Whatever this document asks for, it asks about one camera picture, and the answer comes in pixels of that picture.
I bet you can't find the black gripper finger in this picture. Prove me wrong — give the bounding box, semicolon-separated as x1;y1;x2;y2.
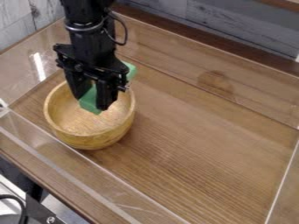
96;80;117;111
64;70;91;100

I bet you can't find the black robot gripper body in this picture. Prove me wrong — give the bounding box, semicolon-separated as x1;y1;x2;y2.
53;26;128;90

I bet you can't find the green rectangular block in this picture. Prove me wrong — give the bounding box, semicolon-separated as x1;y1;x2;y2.
79;62;136;115

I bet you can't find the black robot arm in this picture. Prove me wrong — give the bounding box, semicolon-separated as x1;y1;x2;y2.
53;0;129;111

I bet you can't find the brown wooden bowl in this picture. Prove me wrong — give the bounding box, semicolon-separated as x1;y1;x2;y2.
42;81;136;151

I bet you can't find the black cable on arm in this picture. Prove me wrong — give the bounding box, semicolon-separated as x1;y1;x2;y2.
101;12;129;47

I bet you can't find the clear acrylic front wall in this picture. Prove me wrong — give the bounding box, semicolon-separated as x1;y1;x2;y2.
0;108;191;224

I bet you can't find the black cable bottom left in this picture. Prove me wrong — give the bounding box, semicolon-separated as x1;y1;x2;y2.
0;193;28;224

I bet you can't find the black metal table bracket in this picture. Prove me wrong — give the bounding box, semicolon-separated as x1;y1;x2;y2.
24;195;65;224

